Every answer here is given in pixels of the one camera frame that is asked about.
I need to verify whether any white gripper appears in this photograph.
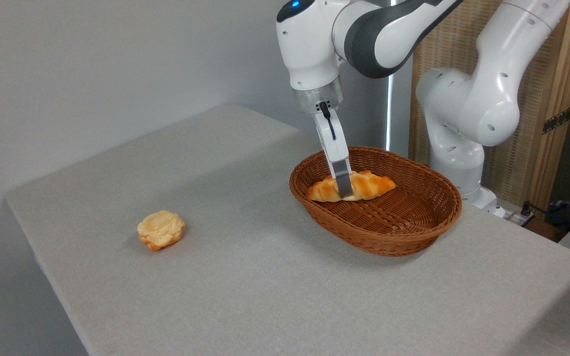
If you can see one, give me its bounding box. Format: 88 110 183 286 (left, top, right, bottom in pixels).
313 106 354 199

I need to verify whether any long braided bread loaf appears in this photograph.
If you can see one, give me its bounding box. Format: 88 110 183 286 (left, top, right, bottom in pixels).
306 170 397 203

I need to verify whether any small round bread bun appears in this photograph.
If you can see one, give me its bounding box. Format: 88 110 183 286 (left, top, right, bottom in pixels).
137 210 186 252

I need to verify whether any brown oval wicker basket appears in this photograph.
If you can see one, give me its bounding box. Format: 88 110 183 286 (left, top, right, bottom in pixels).
289 146 463 257

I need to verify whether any white power strip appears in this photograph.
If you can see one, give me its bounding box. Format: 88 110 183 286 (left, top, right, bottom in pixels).
505 210 536 227

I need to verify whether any brown wooden board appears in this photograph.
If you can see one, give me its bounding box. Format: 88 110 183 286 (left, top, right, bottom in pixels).
526 218 569 243

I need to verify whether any dark metal screen hinge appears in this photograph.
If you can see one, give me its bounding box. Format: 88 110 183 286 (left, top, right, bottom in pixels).
542 106 570 135

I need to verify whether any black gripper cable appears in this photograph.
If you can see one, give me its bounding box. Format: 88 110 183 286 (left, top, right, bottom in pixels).
319 101 337 141

